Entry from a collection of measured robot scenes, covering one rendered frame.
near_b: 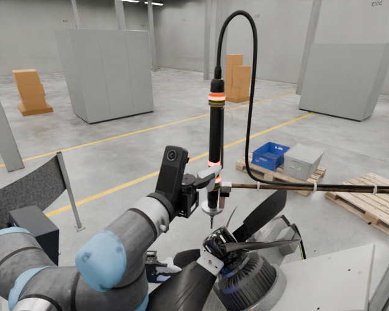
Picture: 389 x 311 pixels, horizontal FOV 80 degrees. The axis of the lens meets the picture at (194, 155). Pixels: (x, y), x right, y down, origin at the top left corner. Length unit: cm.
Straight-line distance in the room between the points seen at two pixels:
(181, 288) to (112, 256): 55
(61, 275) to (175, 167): 27
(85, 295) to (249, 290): 62
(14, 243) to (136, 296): 42
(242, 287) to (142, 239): 62
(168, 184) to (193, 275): 52
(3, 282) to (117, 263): 40
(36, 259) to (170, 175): 41
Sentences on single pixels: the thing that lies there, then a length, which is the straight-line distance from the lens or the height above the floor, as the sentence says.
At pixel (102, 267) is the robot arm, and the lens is 37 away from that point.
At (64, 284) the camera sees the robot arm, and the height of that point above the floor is 157.
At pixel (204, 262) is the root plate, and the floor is 119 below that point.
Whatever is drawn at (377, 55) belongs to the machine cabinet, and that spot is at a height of 168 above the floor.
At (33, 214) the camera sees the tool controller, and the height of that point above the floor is 124.
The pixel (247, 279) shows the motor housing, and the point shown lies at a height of 117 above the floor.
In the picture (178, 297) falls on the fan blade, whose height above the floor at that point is 118.
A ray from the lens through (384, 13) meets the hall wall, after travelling 1291.
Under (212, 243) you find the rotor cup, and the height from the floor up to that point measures 124.
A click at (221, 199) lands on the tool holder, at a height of 149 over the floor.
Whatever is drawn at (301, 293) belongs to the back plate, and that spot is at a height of 120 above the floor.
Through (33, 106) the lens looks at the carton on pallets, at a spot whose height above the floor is 25.
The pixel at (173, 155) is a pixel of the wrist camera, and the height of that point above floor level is 173.
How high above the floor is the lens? 193
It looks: 26 degrees down
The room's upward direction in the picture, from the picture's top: straight up
